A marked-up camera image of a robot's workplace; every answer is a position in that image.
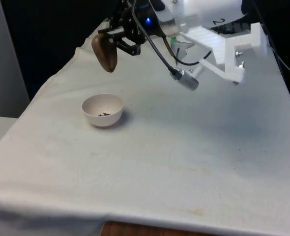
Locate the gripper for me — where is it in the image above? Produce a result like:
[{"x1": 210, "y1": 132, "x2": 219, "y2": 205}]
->
[{"x1": 97, "y1": 0, "x2": 163, "y2": 57}]

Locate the brown cup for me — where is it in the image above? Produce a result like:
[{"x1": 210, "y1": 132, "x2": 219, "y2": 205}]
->
[{"x1": 91, "y1": 34, "x2": 119, "y2": 73}]

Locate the white bowl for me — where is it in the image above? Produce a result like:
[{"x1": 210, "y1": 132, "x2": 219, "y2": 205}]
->
[{"x1": 81, "y1": 94, "x2": 124, "y2": 127}]

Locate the black cable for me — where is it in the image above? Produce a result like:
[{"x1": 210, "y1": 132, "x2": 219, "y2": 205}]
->
[
  {"x1": 252, "y1": 0, "x2": 290, "y2": 80},
  {"x1": 131, "y1": 0, "x2": 200, "y2": 91},
  {"x1": 174, "y1": 48, "x2": 212, "y2": 66}
]

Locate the white stepped bracket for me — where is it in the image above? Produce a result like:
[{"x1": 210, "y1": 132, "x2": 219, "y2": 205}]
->
[{"x1": 181, "y1": 22, "x2": 269, "y2": 86}]

